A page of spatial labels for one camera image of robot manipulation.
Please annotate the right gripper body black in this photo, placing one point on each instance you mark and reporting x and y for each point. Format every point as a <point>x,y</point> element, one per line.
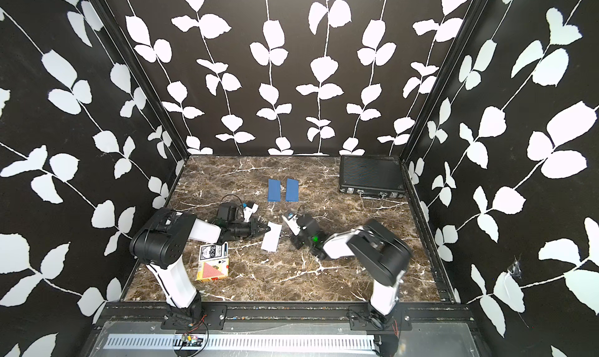
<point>299,240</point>

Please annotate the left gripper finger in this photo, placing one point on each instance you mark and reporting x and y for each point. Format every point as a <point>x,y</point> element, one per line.
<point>262,225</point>
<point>261,232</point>

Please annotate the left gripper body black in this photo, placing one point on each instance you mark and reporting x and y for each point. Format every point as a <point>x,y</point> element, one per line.
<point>240,229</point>

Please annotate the white square paper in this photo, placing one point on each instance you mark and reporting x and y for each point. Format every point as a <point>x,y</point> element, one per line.
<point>271,238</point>

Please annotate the blue square paper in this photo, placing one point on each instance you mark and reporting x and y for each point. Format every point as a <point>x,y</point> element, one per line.
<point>274,190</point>
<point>292,190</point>

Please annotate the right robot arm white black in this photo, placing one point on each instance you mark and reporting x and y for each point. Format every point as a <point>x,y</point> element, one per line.
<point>385,257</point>

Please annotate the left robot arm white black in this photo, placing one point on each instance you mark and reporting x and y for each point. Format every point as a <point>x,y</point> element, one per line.
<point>160,244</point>

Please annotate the blue white poker card box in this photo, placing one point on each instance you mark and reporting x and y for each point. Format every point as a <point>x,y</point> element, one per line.
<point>211,252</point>

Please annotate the yellow red card box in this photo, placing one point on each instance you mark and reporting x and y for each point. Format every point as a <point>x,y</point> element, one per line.
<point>212,270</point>

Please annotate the black case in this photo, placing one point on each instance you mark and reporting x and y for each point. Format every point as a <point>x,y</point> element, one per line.
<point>373,177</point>

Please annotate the white perforated strip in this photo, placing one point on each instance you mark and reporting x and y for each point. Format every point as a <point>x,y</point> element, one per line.
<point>258,343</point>

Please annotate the small green circuit board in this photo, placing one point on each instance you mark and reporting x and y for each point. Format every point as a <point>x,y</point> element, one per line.
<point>192,342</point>

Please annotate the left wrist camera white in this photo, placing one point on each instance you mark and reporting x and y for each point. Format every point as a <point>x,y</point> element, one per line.
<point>249,208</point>

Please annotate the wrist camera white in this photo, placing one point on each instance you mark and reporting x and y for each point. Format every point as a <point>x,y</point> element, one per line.
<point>291,219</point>
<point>249,208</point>

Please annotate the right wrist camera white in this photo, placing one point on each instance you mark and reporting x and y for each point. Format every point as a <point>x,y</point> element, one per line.
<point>291,219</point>

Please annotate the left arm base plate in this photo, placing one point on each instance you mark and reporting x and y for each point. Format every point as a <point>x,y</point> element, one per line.
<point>210,314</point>

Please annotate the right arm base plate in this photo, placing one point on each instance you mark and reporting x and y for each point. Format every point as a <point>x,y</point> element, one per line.
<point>367,318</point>

